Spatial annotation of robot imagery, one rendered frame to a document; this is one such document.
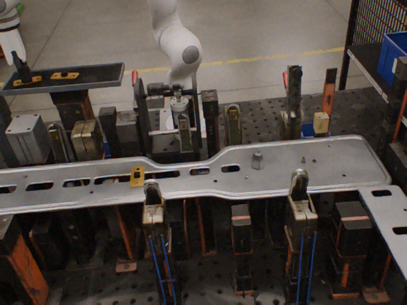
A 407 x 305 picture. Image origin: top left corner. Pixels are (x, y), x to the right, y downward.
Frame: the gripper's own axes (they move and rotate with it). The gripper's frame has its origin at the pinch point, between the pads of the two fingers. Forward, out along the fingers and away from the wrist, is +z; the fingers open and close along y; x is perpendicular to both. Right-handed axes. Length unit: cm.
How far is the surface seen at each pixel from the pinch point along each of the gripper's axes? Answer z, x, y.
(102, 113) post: 8.7, 19.4, 19.3
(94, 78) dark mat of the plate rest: 2.6, 19.8, 7.8
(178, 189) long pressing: 19, 33, 51
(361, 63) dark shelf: 16, 114, 16
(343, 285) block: 44, 69, 78
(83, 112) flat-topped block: 14.0, 13.6, 7.1
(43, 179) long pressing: 18.5, -1.0, 31.2
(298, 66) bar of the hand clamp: -2, 74, 39
